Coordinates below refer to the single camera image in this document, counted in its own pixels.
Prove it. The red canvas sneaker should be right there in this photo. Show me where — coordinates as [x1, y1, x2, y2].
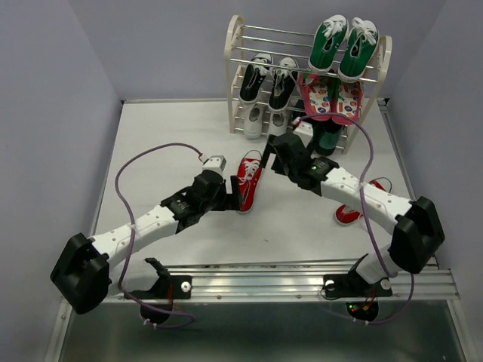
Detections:
[334, 176, 392, 226]
[237, 150, 263, 213]

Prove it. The white sneaker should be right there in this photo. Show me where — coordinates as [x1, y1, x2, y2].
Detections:
[267, 110, 291, 136]
[244, 103, 265, 139]

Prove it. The black canvas sneaker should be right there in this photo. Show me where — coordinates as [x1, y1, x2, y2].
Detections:
[239, 53, 273, 104]
[268, 57, 298, 112]

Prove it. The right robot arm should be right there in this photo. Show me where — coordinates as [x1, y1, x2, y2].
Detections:
[260, 133, 445, 296]

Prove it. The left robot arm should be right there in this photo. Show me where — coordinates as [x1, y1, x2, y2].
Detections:
[50, 170, 242, 314]

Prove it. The right dark green shoe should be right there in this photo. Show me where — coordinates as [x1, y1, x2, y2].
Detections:
[313, 120, 343, 156]

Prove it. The dark green shoe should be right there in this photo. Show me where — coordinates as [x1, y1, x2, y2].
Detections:
[313, 120, 343, 156]
[292, 100, 306, 121]

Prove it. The left dark green shoe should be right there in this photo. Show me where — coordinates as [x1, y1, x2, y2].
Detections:
[292, 100, 306, 121]

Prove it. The cream metal shoe shelf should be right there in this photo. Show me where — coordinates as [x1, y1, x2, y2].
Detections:
[224, 15, 392, 152]

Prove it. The right pink patterned slipper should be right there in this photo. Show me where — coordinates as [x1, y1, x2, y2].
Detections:
[331, 79, 364, 126]

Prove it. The pink patterned slipper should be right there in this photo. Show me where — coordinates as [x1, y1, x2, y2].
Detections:
[331, 79, 364, 126]
[298, 73, 334, 121]

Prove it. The left pink patterned slipper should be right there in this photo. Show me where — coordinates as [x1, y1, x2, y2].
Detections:
[298, 73, 334, 121]

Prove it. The left green canvas sneaker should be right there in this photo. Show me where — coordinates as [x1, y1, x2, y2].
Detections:
[308, 14, 349, 74]

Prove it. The green canvas sneaker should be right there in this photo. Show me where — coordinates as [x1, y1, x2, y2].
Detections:
[308, 14, 349, 74]
[337, 17, 379, 83]

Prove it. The right green canvas sneaker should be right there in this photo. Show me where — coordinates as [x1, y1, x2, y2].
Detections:
[337, 17, 379, 83]

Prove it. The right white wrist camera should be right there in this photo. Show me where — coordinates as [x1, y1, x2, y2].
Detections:
[294, 121, 313, 147]

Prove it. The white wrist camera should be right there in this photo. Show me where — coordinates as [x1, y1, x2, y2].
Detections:
[294, 121, 313, 147]
[202, 155, 226, 176]

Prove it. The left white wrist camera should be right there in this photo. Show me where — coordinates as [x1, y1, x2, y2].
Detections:
[202, 155, 226, 176]

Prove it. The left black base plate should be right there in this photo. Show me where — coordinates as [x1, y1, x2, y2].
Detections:
[128, 275, 192, 300]

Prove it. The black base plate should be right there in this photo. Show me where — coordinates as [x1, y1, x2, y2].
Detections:
[320, 274, 392, 300]
[128, 275, 192, 300]

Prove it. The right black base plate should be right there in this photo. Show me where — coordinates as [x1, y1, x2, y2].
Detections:
[320, 274, 392, 300]

